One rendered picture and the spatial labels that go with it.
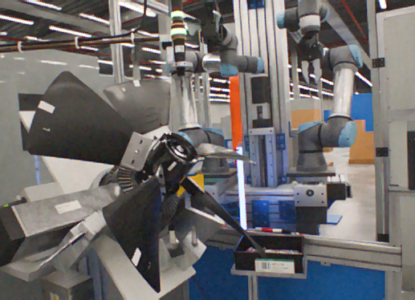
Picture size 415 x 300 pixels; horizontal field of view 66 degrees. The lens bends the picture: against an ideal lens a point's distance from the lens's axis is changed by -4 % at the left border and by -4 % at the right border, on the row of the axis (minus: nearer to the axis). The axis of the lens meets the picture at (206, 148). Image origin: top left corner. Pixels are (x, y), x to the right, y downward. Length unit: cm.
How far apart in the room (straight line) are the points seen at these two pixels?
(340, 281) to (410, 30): 184
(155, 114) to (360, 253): 81
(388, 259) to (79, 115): 101
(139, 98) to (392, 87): 192
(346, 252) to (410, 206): 147
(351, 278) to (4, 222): 106
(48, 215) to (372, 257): 97
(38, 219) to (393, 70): 234
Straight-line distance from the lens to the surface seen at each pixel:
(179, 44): 100
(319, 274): 131
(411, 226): 270
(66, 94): 84
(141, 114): 103
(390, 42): 264
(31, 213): 76
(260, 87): 174
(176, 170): 85
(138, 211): 68
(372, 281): 128
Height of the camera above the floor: 127
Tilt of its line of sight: 4 degrees down
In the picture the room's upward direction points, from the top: 4 degrees counter-clockwise
